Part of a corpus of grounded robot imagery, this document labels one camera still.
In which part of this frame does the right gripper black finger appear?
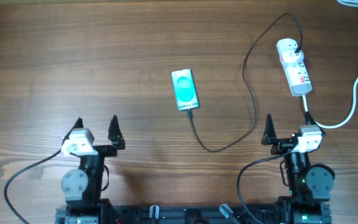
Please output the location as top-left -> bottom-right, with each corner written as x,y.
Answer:
261,113 -> 277,145
305,111 -> 326,137

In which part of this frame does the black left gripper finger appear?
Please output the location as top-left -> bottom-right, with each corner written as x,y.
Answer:
108,115 -> 126,149
62,118 -> 84,143

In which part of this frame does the white power strip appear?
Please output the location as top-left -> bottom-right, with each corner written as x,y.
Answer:
276,38 -> 313,96

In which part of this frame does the smartphone with cyan screen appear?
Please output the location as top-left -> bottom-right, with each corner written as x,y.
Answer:
171,68 -> 200,111

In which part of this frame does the black usb charging cable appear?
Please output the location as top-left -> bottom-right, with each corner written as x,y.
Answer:
186,12 -> 304,154

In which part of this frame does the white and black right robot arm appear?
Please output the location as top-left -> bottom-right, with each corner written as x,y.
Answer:
261,113 -> 335,224

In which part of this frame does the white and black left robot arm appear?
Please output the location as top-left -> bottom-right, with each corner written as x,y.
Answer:
55,115 -> 126,224

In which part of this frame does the white charger plug adapter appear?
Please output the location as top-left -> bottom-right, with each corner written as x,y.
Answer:
280,50 -> 304,67

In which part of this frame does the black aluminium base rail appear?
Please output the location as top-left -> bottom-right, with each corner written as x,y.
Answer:
55,199 -> 333,224

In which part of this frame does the white power strip cord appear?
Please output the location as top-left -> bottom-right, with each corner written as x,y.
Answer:
301,0 -> 358,129

